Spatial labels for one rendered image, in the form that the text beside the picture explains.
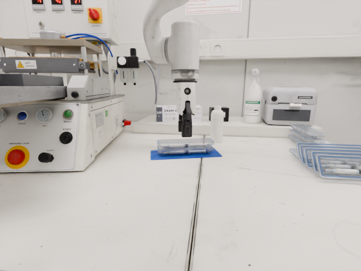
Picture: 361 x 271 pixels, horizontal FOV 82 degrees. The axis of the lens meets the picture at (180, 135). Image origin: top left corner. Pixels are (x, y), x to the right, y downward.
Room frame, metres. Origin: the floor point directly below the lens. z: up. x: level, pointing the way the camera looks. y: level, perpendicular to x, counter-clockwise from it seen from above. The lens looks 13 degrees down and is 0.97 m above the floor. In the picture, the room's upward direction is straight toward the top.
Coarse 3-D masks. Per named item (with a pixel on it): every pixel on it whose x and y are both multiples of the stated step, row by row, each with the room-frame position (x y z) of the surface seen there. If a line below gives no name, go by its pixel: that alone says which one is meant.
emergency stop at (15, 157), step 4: (12, 152) 0.51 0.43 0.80; (16, 152) 0.51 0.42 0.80; (20, 152) 0.51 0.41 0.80; (8, 156) 0.50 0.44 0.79; (12, 156) 0.50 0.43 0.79; (16, 156) 0.51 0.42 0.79; (20, 156) 0.51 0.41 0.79; (24, 156) 0.51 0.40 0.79; (8, 160) 0.50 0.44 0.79; (12, 160) 0.50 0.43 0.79; (16, 160) 0.50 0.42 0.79; (20, 160) 0.50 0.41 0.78; (12, 164) 0.50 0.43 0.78; (16, 164) 0.50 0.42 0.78
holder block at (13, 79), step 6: (0, 78) 0.44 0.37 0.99; (6, 78) 0.44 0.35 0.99; (12, 78) 0.44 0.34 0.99; (18, 78) 0.44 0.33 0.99; (24, 78) 0.44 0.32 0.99; (30, 78) 0.46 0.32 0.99; (36, 78) 0.48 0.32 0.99; (42, 78) 0.51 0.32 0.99; (48, 78) 0.53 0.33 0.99; (54, 78) 0.56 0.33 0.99; (60, 78) 0.59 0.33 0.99; (0, 84) 0.44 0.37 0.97; (6, 84) 0.44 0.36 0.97; (12, 84) 0.44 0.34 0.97; (18, 84) 0.44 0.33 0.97; (24, 84) 0.44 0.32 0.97; (30, 84) 0.46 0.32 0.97; (36, 84) 0.48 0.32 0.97; (42, 84) 0.50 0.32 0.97; (48, 84) 0.53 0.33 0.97; (54, 84) 0.55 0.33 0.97; (60, 84) 0.58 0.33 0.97
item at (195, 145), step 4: (160, 144) 0.62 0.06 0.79; (164, 144) 0.63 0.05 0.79; (168, 144) 0.63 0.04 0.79; (172, 144) 0.63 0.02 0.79; (176, 144) 0.63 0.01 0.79; (180, 144) 0.63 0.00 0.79; (184, 144) 0.63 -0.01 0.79; (188, 144) 0.64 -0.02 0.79; (192, 144) 0.64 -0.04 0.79; (196, 144) 0.64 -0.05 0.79; (200, 144) 0.64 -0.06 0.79; (204, 144) 0.64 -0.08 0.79; (208, 144) 0.65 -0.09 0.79; (212, 144) 0.65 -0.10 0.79; (164, 148) 0.64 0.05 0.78; (168, 148) 0.64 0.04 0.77; (172, 148) 0.64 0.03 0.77; (176, 148) 0.64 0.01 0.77; (180, 148) 0.64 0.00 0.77
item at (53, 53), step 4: (52, 52) 0.76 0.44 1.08; (56, 52) 0.76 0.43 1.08; (60, 52) 0.77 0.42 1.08; (12, 56) 0.69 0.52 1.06; (16, 56) 0.69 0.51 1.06; (20, 56) 0.69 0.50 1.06; (24, 56) 0.69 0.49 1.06; (28, 56) 0.69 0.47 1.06; (52, 56) 0.76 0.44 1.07; (56, 56) 0.76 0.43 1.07; (60, 56) 0.77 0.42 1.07; (80, 60) 0.73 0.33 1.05; (92, 64) 0.81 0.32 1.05; (92, 68) 0.84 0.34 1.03; (88, 72) 0.80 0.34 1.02; (92, 72) 0.83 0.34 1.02
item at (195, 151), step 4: (208, 148) 0.65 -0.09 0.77; (212, 148) 0.65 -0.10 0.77; (160, 152) 0.62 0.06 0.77; (164, 152) 0.63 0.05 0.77; (168, 152) 0.63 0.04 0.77; (172, 152) 0.63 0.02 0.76; (176, 152) 0.63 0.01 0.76; (180, 152) 0.63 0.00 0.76; (184, 152) 0.64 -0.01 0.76; (188, 152) 0.65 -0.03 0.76; (192, 152) 0.65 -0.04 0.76; (196, 152) 0.65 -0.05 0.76; (200, 152) 0.65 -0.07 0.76; (204, 152) 0.65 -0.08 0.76; (208, 152) 0.66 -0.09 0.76
